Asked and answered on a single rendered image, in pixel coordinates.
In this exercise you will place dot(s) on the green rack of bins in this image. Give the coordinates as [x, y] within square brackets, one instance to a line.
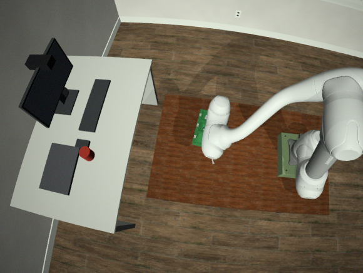
[197, 138]

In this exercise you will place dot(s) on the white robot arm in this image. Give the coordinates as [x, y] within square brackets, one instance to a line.
[341, 129]

